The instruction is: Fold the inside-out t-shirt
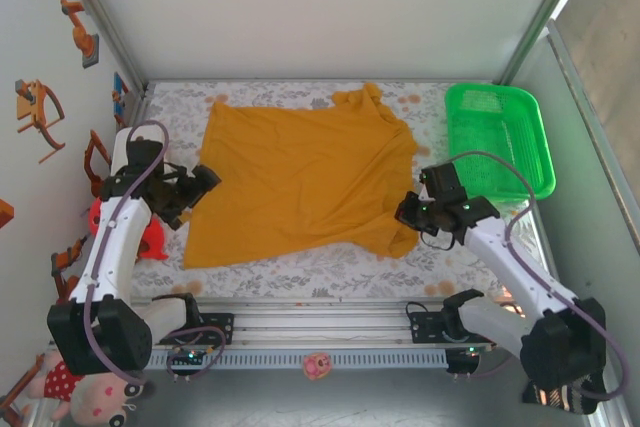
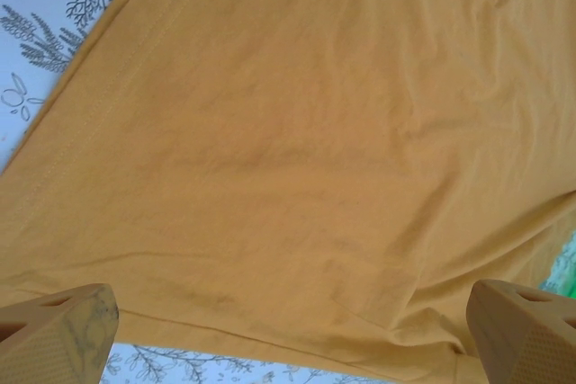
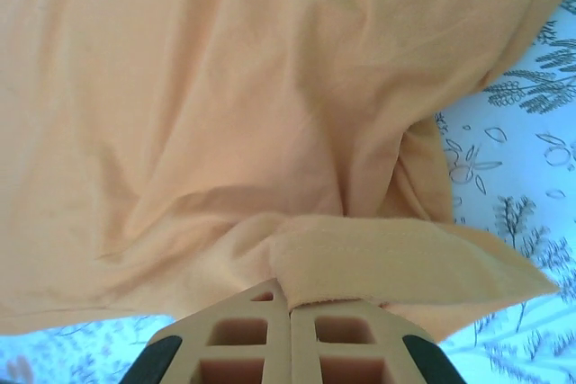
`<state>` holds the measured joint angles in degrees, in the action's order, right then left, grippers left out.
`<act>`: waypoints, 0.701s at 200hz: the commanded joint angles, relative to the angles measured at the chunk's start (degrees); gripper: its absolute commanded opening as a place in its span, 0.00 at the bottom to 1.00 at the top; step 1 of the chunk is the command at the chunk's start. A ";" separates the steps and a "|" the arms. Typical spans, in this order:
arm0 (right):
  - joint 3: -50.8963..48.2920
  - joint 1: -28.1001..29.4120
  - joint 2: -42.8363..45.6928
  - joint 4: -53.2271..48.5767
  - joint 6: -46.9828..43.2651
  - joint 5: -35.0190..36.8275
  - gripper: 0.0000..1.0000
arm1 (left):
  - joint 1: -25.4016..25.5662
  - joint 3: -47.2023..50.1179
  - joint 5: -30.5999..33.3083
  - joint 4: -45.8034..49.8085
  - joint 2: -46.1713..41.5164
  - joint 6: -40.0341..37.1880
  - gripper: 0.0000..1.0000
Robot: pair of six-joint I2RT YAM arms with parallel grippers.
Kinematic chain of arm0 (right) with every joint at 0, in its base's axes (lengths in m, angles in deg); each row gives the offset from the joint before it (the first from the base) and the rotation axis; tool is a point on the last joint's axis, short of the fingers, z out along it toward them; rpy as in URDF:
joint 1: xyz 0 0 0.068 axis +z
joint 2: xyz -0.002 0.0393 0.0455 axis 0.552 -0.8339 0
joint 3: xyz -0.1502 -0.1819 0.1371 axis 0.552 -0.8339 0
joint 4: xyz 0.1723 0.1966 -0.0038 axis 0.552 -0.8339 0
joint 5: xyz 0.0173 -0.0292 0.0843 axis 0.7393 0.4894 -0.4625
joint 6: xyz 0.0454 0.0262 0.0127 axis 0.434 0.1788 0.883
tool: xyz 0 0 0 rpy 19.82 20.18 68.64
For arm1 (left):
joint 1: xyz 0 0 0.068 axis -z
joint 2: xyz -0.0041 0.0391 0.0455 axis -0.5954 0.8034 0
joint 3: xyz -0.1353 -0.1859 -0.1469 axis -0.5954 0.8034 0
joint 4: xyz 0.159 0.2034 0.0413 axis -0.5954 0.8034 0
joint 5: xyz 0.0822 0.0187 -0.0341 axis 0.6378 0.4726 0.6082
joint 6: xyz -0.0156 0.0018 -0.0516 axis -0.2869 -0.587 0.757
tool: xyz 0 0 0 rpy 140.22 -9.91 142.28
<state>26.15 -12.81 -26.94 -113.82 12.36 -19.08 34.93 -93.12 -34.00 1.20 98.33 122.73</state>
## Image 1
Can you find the yellow t-shirt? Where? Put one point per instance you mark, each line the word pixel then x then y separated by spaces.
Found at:
pixel 300 177

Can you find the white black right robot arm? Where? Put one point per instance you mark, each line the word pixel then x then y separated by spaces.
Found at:
pixel 495 262

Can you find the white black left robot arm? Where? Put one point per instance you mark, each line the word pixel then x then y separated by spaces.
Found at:
pixel 120 247

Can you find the red shark plush toy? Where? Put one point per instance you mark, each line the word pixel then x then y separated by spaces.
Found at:
pixel 155 242

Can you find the white tissue box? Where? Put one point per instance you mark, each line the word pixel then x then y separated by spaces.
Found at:
pixel 120 152

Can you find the green plastic basket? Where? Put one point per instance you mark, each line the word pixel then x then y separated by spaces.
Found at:
pixel 500 147

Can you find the floral table mat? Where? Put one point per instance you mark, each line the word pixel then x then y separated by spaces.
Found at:
pixel 300 282

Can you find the small circuit board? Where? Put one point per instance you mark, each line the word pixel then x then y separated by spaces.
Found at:
pixel 465 359
pixel 189 357

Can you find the small pink round toy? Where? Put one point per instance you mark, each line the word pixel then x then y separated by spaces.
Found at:
pixel 316 366

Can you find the pink frog plush toy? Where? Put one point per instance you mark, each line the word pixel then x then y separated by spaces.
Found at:
pixel 100 397

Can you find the black white striped sock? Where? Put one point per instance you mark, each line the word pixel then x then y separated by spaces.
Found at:
pixel 565 399

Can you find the blue orange wall sticker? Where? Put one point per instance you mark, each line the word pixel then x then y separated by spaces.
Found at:
pixel 120 92

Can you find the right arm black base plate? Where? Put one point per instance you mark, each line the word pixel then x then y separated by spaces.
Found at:
pixel 425 328

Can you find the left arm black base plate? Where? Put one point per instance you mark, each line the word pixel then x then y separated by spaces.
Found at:
pixel 220 328

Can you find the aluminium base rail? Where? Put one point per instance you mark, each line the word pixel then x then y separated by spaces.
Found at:
pixel 320 327

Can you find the orange grey gripper wall sticker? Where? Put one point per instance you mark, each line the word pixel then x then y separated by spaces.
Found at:
pixel 35 107

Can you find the orange block wall sticker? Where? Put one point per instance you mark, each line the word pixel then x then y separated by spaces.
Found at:
pixel 5 214

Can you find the aluminium frame post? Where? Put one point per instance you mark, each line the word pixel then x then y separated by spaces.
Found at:
pixel 100 12
pixel 545 12

